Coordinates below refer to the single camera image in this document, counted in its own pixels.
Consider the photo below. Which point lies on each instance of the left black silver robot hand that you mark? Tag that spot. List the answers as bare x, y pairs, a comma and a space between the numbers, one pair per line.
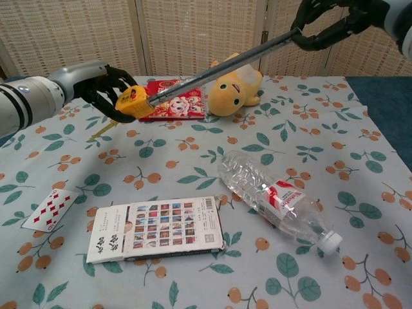
83, 82

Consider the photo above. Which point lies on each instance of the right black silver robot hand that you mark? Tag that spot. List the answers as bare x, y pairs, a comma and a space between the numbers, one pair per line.
338, 27

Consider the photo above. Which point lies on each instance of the yellow tape measure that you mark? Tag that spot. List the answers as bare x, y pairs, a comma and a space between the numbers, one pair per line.
133, 101

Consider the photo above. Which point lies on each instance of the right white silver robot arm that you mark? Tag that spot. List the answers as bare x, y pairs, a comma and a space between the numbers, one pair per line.
402, 25

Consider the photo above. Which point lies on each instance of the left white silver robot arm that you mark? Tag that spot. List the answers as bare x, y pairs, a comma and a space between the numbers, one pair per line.
25, 103

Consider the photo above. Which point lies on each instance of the red spiral desk calendar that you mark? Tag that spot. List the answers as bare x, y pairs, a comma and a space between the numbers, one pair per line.
180, 104

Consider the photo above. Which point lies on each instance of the woven folding screen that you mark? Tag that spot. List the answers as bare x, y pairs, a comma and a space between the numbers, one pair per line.
180, 35

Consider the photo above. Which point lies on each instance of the yellow plush toy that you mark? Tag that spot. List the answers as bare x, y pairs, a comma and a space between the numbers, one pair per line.
230, 93

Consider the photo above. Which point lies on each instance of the ten of diamonds card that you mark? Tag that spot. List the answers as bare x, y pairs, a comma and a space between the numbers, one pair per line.
51, 210

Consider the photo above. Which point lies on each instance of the floral printed tablecloth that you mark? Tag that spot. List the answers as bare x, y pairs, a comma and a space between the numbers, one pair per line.
206, 154

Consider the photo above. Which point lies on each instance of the colourful pattern card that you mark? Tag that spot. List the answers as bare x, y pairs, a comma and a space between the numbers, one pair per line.
161, 228

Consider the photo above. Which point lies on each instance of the clear plastic water bottle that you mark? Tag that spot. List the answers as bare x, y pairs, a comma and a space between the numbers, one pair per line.
273, 196

